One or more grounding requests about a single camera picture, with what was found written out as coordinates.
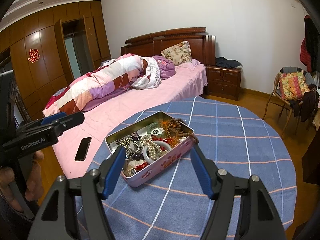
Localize colourful floral cushion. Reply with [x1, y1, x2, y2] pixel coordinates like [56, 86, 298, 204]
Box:
[279, 70, 310, 101]

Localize floral pillow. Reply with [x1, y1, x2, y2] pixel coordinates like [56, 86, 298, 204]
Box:
[161, 41, 192, 66]

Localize purple garment on bed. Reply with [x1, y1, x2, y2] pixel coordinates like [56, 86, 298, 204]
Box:
[152, 55, 175, 80]

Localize brown wooden bead necklace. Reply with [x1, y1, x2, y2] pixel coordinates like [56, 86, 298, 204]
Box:
[164, 117, 200, 145]

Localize wooden headboard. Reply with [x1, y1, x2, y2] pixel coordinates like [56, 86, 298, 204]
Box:
[120, 27, 216, 66]

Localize red double happiness decoration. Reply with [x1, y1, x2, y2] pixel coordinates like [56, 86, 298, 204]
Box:
[28, 48, 41, 63]

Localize silver bead necklace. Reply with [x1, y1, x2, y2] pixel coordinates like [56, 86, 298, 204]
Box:
[116, 134, 141, 153]

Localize hanging dark coats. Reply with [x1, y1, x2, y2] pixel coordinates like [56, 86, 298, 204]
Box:
[300, 15, 319, 73]

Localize pink tin jewelry box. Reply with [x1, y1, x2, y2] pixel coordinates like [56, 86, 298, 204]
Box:
[105, 111, 197, 187]

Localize wooden wardrobe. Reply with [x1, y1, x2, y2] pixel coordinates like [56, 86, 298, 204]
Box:
[1, 1, 111, 120]

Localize green jade pendant red knot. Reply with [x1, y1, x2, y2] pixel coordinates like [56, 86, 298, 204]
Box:
[127, 160, 149, 175]

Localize dark purple bead bracelet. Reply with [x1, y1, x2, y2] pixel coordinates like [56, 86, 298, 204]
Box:
[130, 134, 146, 163]

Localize pink patchwork quilt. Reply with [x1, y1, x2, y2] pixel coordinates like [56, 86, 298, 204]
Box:
[42, 54, 161, 117]

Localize person left hand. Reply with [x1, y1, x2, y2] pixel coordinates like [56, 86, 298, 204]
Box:
[1, 151, 44, 219]

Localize black smartphone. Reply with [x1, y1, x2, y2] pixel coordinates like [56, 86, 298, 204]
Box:
[74, 137, 92, 161]

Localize thin silver bangle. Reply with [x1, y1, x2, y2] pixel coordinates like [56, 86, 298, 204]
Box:
[124, 140, 143, 160]

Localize rattan chair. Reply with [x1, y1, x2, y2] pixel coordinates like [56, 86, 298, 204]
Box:
[263, 67, 319, 136]

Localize wooden nightstand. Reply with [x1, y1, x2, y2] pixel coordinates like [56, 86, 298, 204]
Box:
[204, 65, 242, 101]

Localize white pearl necklace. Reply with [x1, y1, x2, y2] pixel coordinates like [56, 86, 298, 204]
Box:
[139, 134, 168, 162]

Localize dark clothes on nightstand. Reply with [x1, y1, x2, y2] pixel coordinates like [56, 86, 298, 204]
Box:
[215, 57, 243, 69]

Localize bed with pink sheet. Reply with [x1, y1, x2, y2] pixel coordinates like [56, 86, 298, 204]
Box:
[53, 60, 207, 179]

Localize pale jade bangle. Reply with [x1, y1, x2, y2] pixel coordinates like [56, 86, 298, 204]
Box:
[143, 140, 172, 164]

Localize red knot orange tassel charm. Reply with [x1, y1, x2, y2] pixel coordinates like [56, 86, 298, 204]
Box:
[151, 121, 180, 148]

